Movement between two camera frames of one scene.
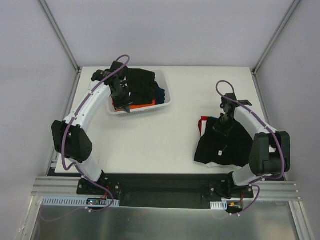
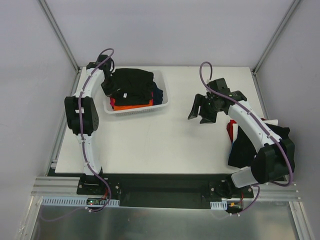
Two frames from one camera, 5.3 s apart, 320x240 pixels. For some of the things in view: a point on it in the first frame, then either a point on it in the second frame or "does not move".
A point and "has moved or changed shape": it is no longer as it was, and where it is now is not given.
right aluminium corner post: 263,57 does not move
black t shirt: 142,87 does not move
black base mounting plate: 189,191 does not move
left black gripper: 122,100 -> 107,85
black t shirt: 234,149 has moved or changed shape
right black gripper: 223,122 -> 205,109
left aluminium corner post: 59,34 does not move
